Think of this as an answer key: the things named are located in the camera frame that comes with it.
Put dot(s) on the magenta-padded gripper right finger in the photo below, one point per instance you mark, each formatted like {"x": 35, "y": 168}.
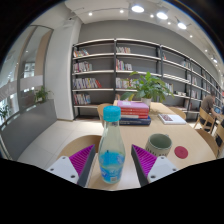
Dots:
{"x": 146, "y": 160}

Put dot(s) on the group of ceiling lights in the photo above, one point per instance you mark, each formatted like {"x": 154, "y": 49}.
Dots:
{"x": 137, "y": 9}

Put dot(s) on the red book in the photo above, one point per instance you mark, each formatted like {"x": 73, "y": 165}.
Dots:
{"x": 135, "y": 113}

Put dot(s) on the pink book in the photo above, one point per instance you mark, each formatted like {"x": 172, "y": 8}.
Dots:
{"x": 133, "y": 105}

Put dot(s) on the flat round red coaster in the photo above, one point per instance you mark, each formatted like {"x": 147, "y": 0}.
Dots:
{"x": 181, "y": 152}

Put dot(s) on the small potted plant by window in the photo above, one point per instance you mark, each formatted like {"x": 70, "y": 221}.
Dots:
{"x": 41, "y": 95}

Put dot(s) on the group of slatted wooden chairs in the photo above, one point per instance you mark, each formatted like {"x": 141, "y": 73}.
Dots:
{"x": 208, "y": 118}

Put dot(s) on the clear bottle with blue cap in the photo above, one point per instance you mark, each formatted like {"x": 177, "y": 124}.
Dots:
{"x": 111, "y": 160}

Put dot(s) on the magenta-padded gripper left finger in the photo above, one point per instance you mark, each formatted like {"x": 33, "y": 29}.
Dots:
{"x": 76, "y": 160}

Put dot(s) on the green potted table plant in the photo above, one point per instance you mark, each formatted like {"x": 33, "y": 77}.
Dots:
{"x": 150, "y": 86}

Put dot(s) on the grey shelf unit with books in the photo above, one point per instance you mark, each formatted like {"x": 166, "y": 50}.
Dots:
{"x": 100, "y": 70}

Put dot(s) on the grey-green patterned ceramic mug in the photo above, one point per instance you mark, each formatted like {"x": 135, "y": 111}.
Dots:
{"x": 158, "y": 144}

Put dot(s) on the white open magazine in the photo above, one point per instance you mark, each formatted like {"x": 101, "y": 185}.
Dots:
{"x": 171, "y": 118}

